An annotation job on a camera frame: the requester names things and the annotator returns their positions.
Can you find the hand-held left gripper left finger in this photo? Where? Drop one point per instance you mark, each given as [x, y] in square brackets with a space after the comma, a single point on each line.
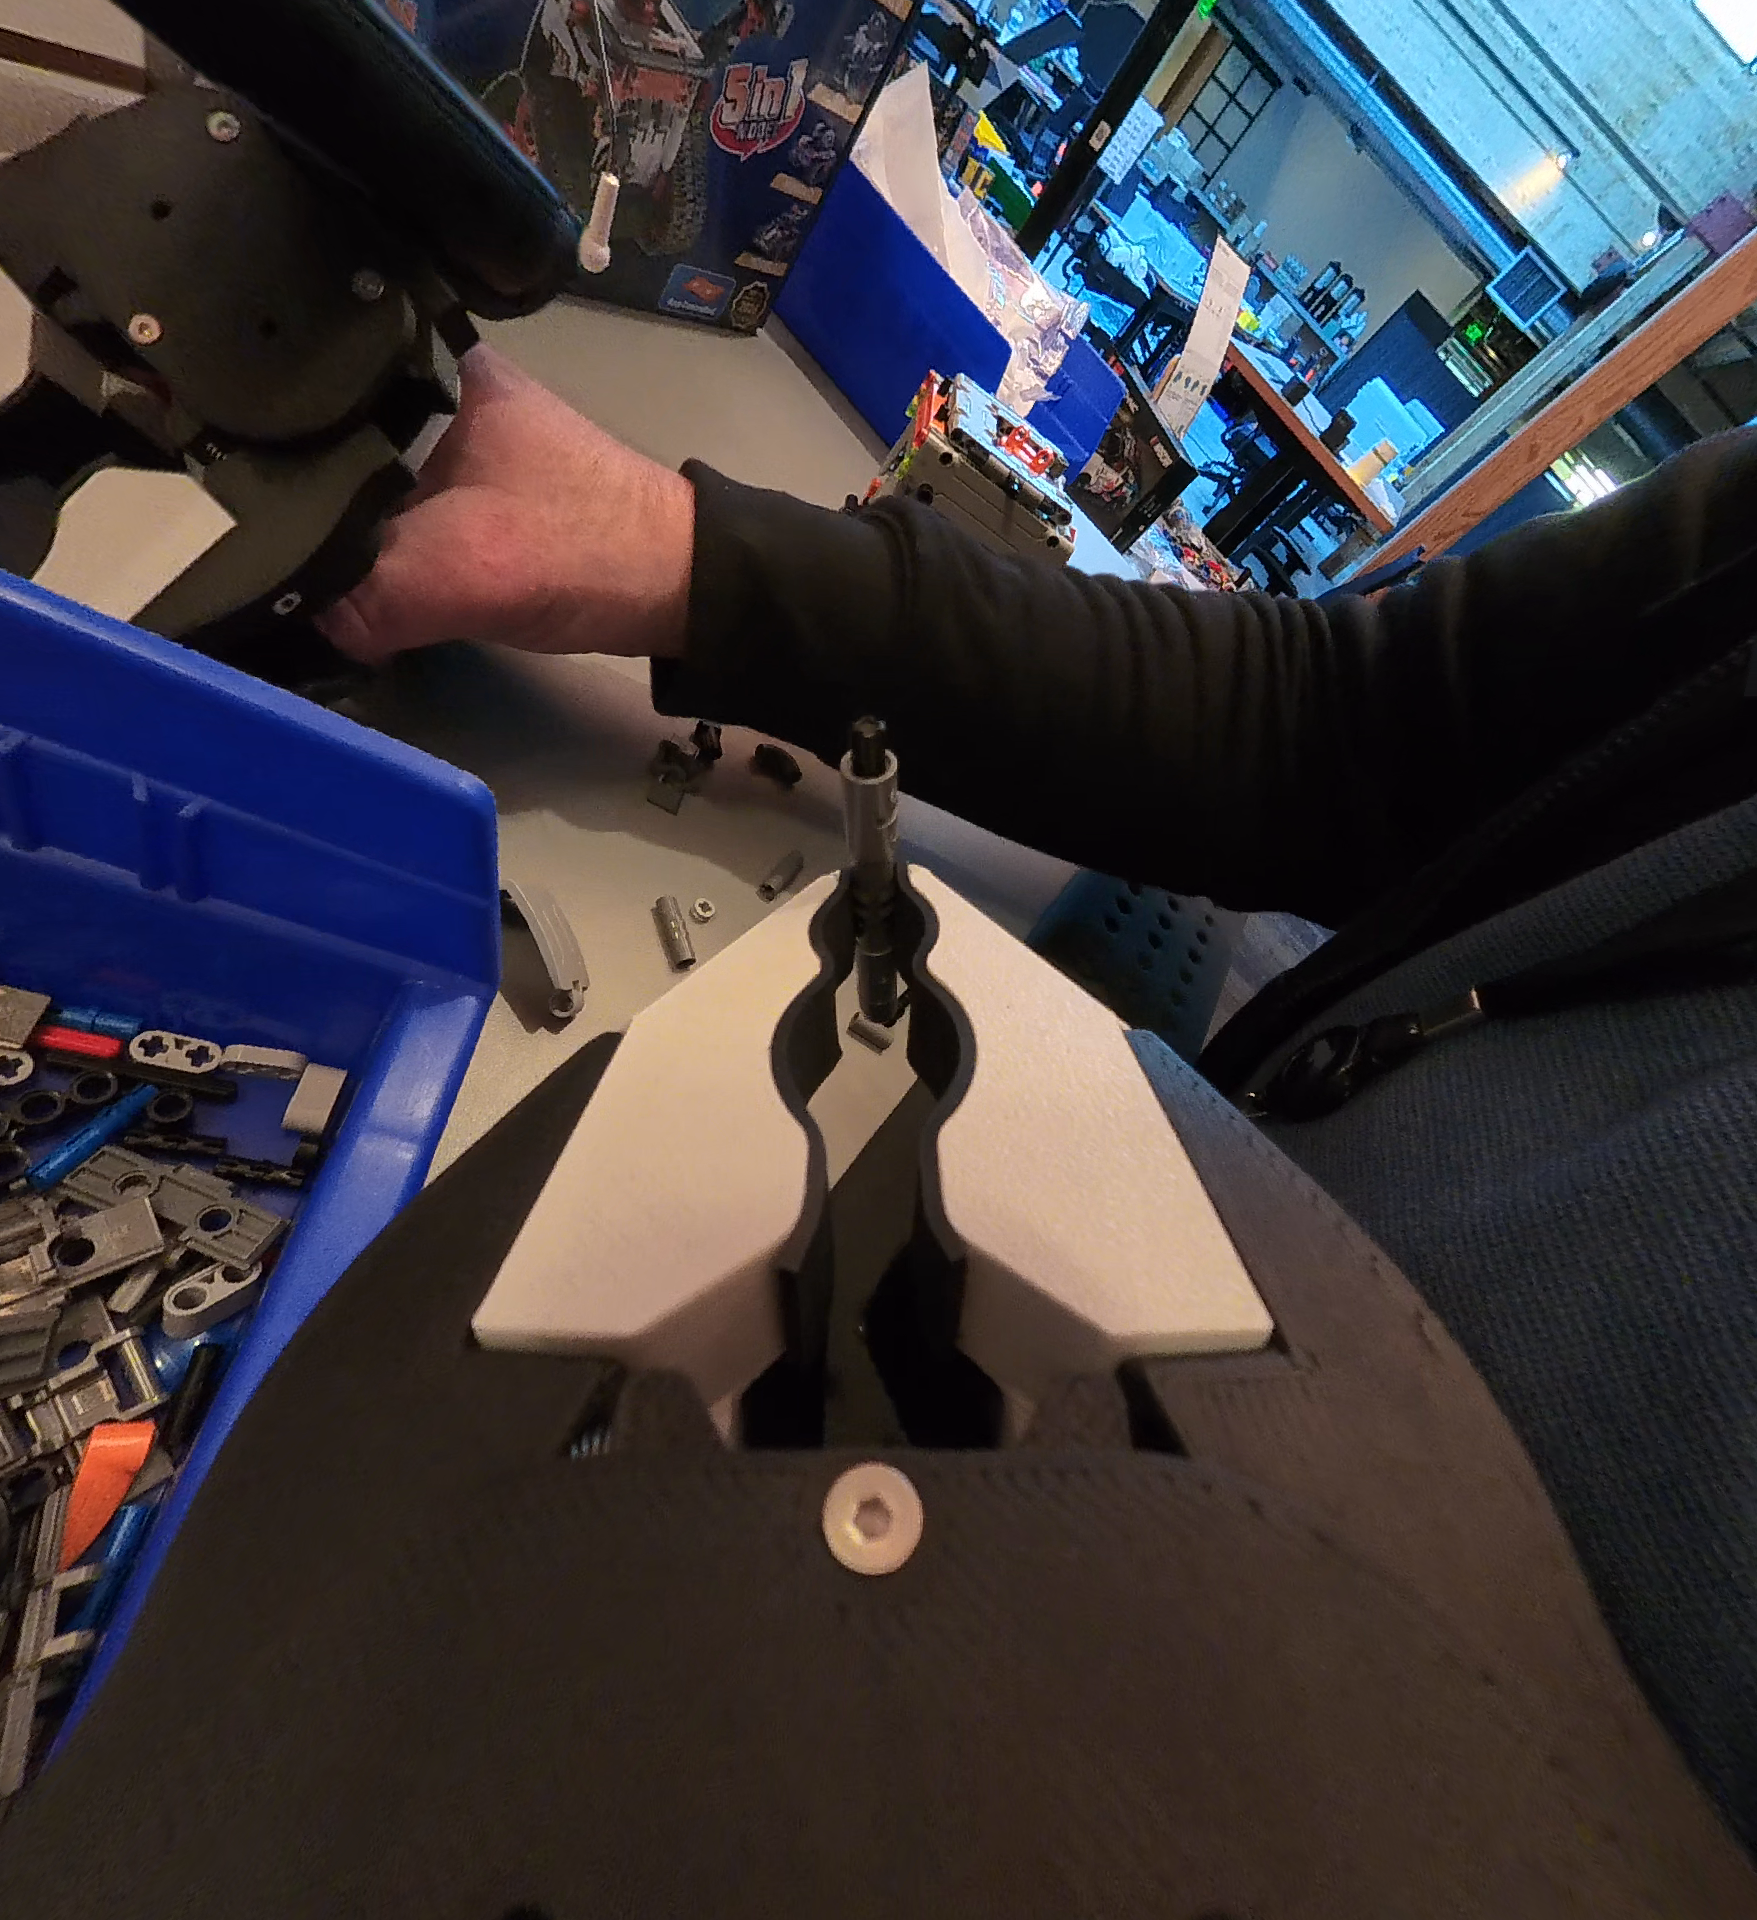
[641, 1200]

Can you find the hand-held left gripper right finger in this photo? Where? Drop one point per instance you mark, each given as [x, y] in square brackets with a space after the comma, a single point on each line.
[1113, 1200]

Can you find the cluster of small grey connectors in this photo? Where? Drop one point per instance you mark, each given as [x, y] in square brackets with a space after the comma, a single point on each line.
[678, 929]

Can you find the blue plastic bin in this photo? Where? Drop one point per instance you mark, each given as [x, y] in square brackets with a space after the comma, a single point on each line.
[218, 810]

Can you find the dark grey axle pin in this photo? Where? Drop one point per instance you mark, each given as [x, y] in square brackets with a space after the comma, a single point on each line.
[870, 842]

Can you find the pile of toy building pieces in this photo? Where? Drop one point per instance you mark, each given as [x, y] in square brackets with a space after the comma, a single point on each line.
[99, 1200]

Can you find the person's right forearm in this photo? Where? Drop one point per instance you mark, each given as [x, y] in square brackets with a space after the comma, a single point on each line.
[1118, 660]

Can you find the person's right hand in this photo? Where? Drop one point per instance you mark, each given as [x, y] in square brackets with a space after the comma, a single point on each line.
[534, 540]

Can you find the black perforated pad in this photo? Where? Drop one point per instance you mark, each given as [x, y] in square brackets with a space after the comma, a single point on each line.
[1118, 954]

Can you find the dark grey connector plate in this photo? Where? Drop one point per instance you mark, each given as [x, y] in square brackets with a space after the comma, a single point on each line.
[678, 774]

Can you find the blue robot kit box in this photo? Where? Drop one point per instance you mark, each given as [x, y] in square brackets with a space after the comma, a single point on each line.
[699, 152]

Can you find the blue storage bin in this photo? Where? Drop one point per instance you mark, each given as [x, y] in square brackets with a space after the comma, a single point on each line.
[879, 300]

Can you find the grey white toy robot model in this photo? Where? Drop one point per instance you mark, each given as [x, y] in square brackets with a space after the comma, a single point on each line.
[969, 481]

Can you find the wooden background desk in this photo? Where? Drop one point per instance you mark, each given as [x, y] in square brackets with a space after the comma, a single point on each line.
[1598, 406]

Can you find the window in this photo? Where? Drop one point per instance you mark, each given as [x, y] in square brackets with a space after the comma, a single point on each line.
[1598, 105]

